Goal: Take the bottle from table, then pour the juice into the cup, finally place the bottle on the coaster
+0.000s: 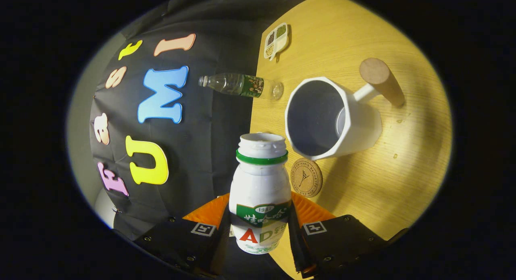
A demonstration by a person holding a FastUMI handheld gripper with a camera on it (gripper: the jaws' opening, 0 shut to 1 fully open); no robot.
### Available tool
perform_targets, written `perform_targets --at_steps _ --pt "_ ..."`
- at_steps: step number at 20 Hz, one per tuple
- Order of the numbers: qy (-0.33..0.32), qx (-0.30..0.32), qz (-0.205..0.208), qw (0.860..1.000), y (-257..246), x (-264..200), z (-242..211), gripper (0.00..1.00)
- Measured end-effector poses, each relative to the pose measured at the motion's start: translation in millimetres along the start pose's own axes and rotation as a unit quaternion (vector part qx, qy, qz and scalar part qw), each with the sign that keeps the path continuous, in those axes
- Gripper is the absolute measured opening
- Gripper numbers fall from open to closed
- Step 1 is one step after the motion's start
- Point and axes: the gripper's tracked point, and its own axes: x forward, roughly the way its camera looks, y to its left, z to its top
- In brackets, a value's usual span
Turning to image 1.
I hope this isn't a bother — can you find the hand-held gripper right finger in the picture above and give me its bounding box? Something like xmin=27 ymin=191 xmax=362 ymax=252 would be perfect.
xmin=287 ymin=191 xmax=410 ymax=278

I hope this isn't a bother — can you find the wooden table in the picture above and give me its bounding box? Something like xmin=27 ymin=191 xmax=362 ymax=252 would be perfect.
xmin=250 ymin=0 xmax=453 ymax=278

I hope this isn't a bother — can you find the round cork coaster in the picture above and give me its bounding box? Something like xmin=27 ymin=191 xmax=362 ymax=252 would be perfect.
xmin=290 ymin=158 xmax=323 ymax=198

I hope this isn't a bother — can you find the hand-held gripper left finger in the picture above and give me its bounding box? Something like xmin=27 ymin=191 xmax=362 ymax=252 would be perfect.
xmin=135 ymin=193 xmax=232 ymax=278

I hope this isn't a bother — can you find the white divided snack dish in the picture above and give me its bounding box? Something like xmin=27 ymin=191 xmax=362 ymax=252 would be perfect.
xmin=264 ymin=23 xmax=290 ymax=62

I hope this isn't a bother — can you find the white juice bottle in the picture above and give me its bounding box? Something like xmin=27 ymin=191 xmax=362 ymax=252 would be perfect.
xmin=229 ymin=133 xmax=292 ymax=255

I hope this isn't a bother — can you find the white cup with wooden handle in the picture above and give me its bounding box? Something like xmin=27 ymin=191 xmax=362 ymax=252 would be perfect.
xmin=285 ymin=58 xmax=405 ymax=161

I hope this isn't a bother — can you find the clear plastic water bottle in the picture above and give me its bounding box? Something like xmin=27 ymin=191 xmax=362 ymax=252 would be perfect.
xmin=198 ymin=73 xmax=284 ymax=101

